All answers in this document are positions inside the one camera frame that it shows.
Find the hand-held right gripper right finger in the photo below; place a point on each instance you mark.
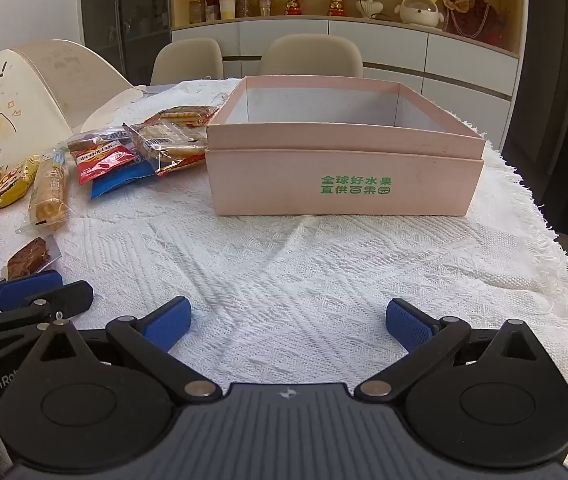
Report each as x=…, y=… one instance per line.
x=410, y=325

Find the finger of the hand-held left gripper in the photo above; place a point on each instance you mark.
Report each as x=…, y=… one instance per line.
x=24, y=286
x=64, y=297

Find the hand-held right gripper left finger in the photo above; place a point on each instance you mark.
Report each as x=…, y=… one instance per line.
x=169, y=325

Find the brown snack packet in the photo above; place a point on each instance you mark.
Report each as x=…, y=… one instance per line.
x=31, y=257

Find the long biscuit roll packet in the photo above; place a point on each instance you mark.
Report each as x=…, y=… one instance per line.
x=49, y=190

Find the yellow snack packet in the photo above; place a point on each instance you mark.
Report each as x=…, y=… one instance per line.
x=14, y=185

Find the blue snack packet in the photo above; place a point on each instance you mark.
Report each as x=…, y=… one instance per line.
x=119, y=184

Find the red snack packet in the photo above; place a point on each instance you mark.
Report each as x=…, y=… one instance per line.
x=99, y=160

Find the orange cracker packet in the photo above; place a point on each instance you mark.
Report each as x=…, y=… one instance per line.
x=184, y=165

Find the pink cardboard box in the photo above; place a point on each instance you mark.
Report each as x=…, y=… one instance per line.
x=343, y=160

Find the clear cracker packet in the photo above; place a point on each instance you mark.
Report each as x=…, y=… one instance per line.
x=164, y=141

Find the orange-edged cracker packet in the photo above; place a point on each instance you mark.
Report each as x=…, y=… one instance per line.
x=189, y=115

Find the white woven tablecloth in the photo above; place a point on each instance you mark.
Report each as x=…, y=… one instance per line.
x=289, y=270

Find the cream printed paper bag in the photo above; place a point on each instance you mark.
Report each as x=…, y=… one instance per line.
x=9, y=110

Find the glass door cabinet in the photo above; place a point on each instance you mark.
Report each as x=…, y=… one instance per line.
x=126, y=7

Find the white yellow-eared ornament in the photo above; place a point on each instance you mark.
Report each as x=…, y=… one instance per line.
x=418, y=10

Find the flower arrangement with pearls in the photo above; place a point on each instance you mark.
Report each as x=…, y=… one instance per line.
x=473, y=15

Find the white ribbed vase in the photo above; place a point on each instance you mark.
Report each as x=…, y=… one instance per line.
x=369, y=7

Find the yellow lidded cup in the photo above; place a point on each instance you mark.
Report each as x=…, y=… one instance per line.
x=226, y=6

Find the gold red figurine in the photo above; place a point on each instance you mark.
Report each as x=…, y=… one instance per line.
x=292, y=4
x=337, y=5

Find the clear glass cup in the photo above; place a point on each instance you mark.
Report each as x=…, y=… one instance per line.
x=244, y=5
x=266, y=6

